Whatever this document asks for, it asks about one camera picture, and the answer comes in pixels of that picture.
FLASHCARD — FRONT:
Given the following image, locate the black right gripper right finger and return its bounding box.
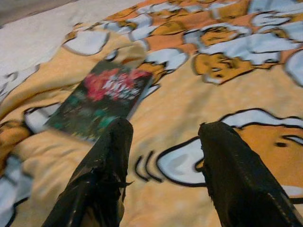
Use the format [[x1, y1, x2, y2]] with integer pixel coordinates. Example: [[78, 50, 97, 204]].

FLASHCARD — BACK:
[[197, 121, 303, 227]]

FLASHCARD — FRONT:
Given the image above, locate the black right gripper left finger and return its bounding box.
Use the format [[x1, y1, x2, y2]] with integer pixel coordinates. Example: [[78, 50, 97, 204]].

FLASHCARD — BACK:
[[44, 117, 134, 227]]

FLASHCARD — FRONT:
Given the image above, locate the dark book with red flowers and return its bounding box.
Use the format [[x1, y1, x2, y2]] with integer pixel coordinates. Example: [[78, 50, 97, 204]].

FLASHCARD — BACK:
[[44, 60, 154, 144]]

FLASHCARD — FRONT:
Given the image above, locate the yellow cartoon print blanket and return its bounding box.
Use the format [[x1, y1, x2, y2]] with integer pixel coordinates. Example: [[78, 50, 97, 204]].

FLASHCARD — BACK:
[[0, 0, 303, 227]]

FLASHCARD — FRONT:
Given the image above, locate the white quilted mattress topper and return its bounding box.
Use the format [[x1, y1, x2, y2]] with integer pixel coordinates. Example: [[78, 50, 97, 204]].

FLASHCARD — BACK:
[[0, 0, 143, 79]]

